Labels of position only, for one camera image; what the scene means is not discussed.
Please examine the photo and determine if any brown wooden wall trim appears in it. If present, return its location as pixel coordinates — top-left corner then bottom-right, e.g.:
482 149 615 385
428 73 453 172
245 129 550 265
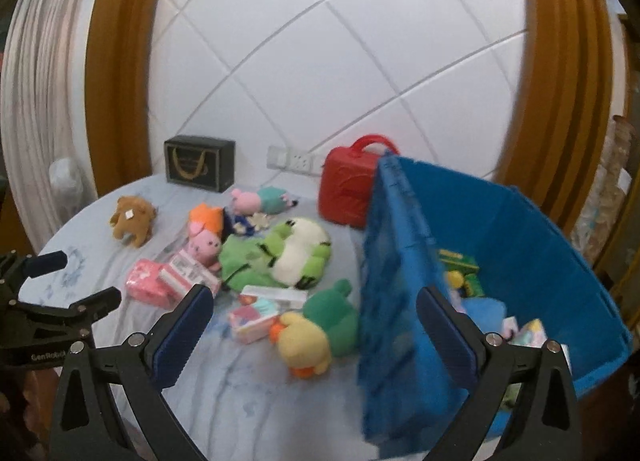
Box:
495 0 617 238
85 0 177 198

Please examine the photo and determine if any small pink teal tissue pack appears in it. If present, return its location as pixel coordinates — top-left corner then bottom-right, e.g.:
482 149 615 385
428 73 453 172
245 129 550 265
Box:
227 302 281 345

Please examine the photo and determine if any pink pig plush teal dress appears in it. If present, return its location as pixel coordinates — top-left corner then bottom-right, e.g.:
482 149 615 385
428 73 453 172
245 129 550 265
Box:
230 186 301 216

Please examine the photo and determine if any black gift box gold handle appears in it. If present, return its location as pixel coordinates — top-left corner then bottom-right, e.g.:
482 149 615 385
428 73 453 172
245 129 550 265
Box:
164 135 236 193

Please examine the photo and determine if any navy plush with white flower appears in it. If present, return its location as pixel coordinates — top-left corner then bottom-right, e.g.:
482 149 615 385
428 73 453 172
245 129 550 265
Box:
222 211 272 238

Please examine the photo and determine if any white curtain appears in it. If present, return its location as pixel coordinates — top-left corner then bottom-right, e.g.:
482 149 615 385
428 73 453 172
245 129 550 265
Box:
0 0 103 254

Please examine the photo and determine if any yellow duck plush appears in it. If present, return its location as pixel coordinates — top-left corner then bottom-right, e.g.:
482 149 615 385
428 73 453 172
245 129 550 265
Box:
270 313 331 380

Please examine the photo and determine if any green frog plush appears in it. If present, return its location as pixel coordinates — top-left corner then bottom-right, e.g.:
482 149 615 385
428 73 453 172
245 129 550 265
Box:
270 218 334 290

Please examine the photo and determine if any green and yellow box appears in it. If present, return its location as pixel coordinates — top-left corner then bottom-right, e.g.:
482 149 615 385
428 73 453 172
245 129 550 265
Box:
439 248 484 298

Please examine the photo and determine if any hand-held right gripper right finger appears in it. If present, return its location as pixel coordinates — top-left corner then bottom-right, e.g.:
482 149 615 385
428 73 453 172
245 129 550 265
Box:
416 286 583 461

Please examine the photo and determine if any blue plastic crate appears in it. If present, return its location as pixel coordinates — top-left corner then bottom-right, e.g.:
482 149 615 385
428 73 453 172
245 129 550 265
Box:
357 154 634 458

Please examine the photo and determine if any red plastic carry case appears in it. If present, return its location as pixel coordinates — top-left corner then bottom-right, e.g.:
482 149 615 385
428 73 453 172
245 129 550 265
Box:
318 135 401 230

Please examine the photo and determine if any green one-eyed monster plush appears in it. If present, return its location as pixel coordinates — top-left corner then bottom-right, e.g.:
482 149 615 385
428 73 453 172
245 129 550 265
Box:
501 383 522 413

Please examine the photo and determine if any flat green plush toy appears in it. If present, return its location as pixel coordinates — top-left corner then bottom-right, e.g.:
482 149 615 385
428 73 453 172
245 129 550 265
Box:
220 236 287 293

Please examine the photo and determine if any white wall socket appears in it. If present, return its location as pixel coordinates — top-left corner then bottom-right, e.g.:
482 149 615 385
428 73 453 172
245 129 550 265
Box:
291 150 323 177
266 145 292 169

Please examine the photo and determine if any white box red stripe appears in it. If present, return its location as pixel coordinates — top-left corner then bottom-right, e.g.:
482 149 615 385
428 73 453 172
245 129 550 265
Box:
240 285 309 310

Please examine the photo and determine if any pink floral tissue pack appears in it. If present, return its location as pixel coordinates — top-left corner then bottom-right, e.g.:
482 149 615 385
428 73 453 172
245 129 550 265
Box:
125 258 174 307

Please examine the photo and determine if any brown plush bear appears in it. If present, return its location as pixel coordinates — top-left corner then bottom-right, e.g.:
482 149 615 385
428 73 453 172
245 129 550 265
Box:
110 196 160 248

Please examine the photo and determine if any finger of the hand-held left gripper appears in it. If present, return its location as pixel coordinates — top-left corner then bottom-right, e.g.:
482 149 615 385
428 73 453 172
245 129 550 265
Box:
20 250 69 278
12 286 123 340

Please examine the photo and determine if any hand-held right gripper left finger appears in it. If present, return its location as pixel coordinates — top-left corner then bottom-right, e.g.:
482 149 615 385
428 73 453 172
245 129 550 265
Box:
49 283 215 461

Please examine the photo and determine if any dark green plush toy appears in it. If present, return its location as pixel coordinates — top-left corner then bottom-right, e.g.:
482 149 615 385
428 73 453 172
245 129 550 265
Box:
302 279 361 357

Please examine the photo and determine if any pink tissue pack white label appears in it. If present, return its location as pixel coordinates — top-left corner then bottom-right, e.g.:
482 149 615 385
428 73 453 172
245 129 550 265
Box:
160 248 221 300

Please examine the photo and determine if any pink pig plush orange dress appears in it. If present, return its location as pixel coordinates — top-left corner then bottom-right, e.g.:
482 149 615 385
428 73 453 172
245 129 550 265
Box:
187 204 226 273

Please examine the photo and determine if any white plastic bag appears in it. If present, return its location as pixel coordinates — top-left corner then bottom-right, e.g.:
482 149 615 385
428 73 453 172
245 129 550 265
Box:
49 156 86 203

